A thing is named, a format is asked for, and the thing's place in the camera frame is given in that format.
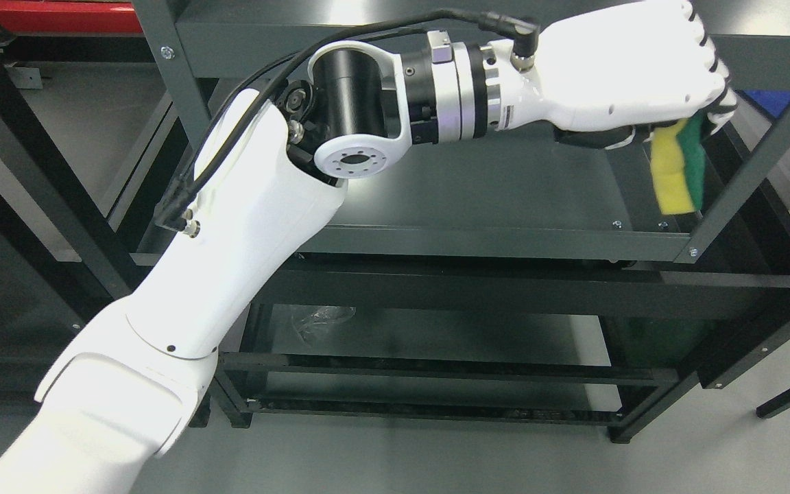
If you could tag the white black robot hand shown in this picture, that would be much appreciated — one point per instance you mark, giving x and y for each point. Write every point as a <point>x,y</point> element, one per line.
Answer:
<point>621,71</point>

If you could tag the green yellow sponge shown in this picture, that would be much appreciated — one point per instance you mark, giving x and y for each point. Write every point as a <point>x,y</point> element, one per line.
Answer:
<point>677,166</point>

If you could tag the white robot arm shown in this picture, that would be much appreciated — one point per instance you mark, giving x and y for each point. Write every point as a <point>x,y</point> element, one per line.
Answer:
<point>124,390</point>

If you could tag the dark grey metal shelf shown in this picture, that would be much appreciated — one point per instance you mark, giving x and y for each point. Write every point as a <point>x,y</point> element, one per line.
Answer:
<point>522,275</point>

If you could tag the black metal rack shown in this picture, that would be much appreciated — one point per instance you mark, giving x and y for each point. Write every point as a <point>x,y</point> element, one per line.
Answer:
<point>59,259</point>

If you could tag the red bin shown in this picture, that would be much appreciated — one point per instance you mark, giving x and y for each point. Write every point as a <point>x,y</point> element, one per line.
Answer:
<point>70,17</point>

